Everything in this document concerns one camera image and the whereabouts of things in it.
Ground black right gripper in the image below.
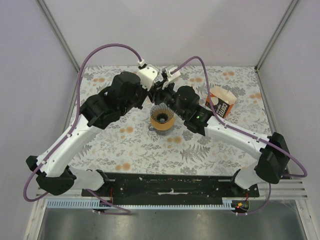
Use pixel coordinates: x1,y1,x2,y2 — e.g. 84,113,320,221
148,79,187,120

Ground clear ribbed glass dripper cone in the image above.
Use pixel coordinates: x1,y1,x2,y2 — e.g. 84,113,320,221
150,103,174,124

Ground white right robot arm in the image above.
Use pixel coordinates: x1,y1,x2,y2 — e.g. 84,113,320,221
149,84,289,197

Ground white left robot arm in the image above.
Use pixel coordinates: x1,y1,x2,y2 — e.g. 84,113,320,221
26,67,158,197

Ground orange black coffee filter box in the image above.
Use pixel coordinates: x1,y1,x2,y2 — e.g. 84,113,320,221
210,86,237,118

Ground clear glass measuring cup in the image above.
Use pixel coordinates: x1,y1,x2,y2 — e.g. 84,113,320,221
148,124,173,136

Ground floral patterned table mat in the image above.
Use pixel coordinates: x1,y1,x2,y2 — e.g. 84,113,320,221
69,66,272,176

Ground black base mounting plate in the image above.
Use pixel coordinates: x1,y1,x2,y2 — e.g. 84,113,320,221
95,172,260,204

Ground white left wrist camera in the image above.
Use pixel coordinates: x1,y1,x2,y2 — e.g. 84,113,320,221
136,59,159,91

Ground white slotted cable duct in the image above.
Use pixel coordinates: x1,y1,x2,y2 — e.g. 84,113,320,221
46,198,236,210

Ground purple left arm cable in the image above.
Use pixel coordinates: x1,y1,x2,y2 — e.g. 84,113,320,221
23,43,146,216

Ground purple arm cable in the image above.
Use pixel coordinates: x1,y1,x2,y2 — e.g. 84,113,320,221
169,56,308,216
23,43,146,216

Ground aluminium frame rail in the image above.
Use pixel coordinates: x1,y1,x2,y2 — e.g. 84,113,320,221
255,179,308,200

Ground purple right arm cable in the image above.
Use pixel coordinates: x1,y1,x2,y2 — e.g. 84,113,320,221
169,56,308,216

